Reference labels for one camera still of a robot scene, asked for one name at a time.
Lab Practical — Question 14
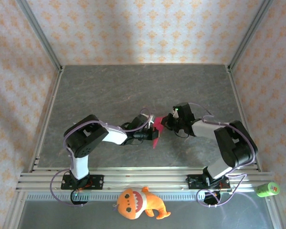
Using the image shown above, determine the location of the pink paper sheet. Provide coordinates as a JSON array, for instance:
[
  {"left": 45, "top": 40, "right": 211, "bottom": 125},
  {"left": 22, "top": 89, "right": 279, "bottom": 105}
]
[{"left": 152, "top": 116, "right": 169, "bottom": 149}]

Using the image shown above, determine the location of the orange shark plush toy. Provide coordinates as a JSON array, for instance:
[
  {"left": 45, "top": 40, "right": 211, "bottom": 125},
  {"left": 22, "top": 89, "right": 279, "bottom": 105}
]
[{"left": 113, "top": 186, "right": 172, "bottom": 220}]

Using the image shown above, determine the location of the green cylindrical can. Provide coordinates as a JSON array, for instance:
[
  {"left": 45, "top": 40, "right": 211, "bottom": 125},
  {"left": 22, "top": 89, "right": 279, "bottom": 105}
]
[{"left": 256, "top": 182, "right": 281, "bottom": 198}]

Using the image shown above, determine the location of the aluminium rail beam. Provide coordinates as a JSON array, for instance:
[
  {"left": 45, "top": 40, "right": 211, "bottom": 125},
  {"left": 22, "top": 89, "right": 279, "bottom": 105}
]
[{"left": 15, "top": 167, "right": 274, "bottom": 193}]

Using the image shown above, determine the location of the aluminium side rail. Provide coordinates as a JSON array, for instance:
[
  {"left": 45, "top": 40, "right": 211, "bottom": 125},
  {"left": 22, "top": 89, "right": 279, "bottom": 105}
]
[
  {"left": 30, "top": 66, "right": 65, "bottom": 172},
  {"left": 225, "top": 65, "right": 263, "bottom": 172}
]

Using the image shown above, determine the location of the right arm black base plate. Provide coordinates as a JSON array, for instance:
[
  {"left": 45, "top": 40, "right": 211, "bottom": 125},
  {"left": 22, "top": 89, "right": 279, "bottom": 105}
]
[{"left": 187, "top": 174, "right": 231, "bottom": 191}]

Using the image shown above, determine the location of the slotted grey cable duct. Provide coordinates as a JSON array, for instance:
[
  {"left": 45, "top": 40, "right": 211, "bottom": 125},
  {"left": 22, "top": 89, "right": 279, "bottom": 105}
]
[{"left": 26, "top": 192, "right": 265, "bottom": 201}]

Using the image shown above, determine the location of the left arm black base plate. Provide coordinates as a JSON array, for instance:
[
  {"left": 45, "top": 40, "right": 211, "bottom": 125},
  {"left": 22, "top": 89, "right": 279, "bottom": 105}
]
[{"left": 61, "top": 175, "right": 104, "bottom": 190}]

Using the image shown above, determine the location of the black round cable hub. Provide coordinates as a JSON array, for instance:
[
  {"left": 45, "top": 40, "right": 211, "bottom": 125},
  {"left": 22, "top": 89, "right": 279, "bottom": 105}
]
[
  {"left": 204, "top": 190, "right": 222, "bottom": 206},
  {"left": 70, "top": 190, "right": 90, "bottom": 207}
]

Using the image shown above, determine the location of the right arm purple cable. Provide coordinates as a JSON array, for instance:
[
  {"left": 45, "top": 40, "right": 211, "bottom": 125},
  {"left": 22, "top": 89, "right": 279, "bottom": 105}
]
[{"left": 188, "top": 102, "right": 259, "bottom": 208}]

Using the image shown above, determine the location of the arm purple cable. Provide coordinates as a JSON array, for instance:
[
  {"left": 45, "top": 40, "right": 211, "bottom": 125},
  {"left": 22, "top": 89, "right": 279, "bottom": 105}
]
[
  {"left": 188, "top": 102, "right": 259, "bottom": 208},
  {"left": 49, "top": 108, "right": 155, "bottom": 208}
]

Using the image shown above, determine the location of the aluminium corner post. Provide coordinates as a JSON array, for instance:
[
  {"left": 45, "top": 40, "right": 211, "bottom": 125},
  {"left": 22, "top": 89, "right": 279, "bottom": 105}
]
[
  {"left": 228, "top": 0, "right": 275, "bottom": 72},
  {"left": 15, "top": 0, "right": 64, "bottom": 72}
]

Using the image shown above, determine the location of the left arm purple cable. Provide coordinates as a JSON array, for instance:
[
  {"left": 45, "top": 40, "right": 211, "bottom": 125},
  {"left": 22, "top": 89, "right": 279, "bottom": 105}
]
[{"left": 49, "top": 108, "right": 155, "bottom": 208}]

